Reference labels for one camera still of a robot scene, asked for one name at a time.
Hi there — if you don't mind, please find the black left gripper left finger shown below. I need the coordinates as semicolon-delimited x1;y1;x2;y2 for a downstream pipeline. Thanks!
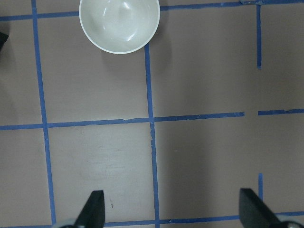
73;190;105;228

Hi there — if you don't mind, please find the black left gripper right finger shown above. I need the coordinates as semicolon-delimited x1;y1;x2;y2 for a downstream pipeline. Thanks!
238;188;280;228

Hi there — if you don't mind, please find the white ceramic bowl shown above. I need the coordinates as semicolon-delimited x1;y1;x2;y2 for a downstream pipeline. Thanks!
79;0;160;54

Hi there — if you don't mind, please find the black plate rack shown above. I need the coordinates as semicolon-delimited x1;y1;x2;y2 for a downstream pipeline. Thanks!
0;32;9;51

